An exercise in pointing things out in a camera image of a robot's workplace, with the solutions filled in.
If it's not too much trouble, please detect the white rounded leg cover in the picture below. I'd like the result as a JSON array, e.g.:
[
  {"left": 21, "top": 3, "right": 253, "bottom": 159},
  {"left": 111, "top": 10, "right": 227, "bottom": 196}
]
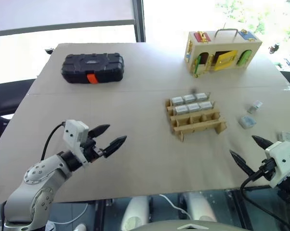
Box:
[
  {"left": 183, "top": 192, "right": 217, "bottom": 222},
  {"left": 120, "top": 196, "right": 151, "bottom": 231}
]

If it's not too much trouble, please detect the wooden lock box with handle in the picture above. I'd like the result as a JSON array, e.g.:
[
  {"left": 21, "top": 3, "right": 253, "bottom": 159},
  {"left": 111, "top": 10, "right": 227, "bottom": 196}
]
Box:
[{"left": 184, "top": 28, "right": 263, "bottom": 78}]

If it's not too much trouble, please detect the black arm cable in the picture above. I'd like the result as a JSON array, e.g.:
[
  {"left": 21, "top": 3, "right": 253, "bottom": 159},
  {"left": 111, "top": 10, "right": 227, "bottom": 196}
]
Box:
[
  {"left": 240, "top": 166, "right": 290, "bottom": 231},
  {"left": 40, "top": 122, "right": 66, "bottom": 161}
]

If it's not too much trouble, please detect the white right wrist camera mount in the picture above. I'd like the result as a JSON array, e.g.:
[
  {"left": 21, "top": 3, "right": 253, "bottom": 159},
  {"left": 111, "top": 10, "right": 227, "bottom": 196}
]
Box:
[{"left": 264, "top": 141, "right": 290, "bottom": 189}]

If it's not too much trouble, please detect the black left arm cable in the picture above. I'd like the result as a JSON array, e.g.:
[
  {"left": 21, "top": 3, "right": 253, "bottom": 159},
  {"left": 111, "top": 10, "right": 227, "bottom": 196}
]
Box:
[{"left": 40, "top": 122, "right": 66, "bottom": 161}]

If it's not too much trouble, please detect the wooden rack tray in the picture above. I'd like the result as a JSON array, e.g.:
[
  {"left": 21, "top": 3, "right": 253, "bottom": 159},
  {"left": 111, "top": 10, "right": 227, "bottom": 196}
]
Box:
[{"left": 165, "top": 92, "right": 227, "bottom": 142}]

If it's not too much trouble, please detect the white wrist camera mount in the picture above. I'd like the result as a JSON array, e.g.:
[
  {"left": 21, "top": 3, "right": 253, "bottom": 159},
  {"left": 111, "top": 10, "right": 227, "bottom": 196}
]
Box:
[
  {"left": 62, "top": 119, "right": 90, "bottom": 167},
  {"left": 264, "top": 141, "right": 290, "bottom": 189}
]

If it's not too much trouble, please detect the white floor cable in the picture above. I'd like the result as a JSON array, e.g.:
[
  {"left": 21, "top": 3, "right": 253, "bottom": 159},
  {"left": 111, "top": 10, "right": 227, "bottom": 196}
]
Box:
[{"left": 158, "top": 193, "right": 192, "bottom": 220}]

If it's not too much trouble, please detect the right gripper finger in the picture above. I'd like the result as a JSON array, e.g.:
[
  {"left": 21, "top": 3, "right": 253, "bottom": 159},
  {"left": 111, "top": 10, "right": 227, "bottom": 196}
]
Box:
[
  {"left": 251, "top": 135, "right": 274, "bottom": 152},
  {"left": 229, "top": 149, "right": 258, "bottom": 179}
]

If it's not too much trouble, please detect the small dark background figure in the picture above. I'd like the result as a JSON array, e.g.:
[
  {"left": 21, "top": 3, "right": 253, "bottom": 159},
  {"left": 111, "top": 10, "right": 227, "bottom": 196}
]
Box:
[{"left": 267, "top": 42, "right": 281, "bottom": 55}]

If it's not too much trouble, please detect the black chair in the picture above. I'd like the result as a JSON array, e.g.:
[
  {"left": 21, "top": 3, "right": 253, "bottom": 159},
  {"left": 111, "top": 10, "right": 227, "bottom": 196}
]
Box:
[{"left": 0, "top": 78, "right": 38, "bottom": 154}]

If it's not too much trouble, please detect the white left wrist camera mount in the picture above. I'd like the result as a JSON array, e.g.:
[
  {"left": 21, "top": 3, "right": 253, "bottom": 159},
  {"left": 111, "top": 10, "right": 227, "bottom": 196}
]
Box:
[{"left": 62, "top": 119, "right": 90, "bottom": 167}]

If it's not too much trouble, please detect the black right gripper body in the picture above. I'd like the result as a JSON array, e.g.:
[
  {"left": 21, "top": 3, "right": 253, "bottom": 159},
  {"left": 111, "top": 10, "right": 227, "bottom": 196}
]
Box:
[{"left": 255, "top": 158, "right": 278, "bottom": 180}]

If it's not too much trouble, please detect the dark window frame post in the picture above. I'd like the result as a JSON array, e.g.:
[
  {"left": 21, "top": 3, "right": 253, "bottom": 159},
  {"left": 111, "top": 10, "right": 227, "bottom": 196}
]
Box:
[{"left": 132, "top": 0, "right": 146, "bottom": 44}]

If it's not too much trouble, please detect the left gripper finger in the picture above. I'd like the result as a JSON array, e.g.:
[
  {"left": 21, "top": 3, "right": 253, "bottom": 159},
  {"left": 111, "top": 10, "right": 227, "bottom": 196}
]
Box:
[
  {"left": 103, "top": 135, "right": 128, "bottom": 159},
  {"left": 88, "top": 124, "right": 111, "bottom": 139}
]

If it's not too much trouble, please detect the black case with orange latch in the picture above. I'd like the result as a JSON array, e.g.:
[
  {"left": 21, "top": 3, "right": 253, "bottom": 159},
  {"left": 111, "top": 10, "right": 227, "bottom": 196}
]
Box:
[{"left": 61, "top": 52, "right": 125, "bottom": 85}]

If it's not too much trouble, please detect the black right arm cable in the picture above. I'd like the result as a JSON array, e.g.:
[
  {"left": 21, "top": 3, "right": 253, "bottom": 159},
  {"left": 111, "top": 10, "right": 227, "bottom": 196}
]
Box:
[{"left": 240, "top": 166, "right": 290, "bottom": 231}]

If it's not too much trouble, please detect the grey window frame bar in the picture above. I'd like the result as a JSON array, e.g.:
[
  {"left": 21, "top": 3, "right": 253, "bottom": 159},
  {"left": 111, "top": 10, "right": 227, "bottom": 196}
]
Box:
[{"left": 0, "top": 18, "right": 136, "bottom": 38}]

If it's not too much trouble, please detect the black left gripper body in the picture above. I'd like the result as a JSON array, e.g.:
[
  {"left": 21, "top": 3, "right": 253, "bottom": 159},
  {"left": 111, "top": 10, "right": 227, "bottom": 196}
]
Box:
[{"left": 81, "top": 136, "right": 105, "bottom": 164}]

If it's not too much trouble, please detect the grey robot torso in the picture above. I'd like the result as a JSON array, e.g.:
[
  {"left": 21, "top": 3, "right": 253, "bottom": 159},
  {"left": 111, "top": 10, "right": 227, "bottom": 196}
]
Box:
[{"left": 134, "top": 218, "right": 242, "bottom": 231}]

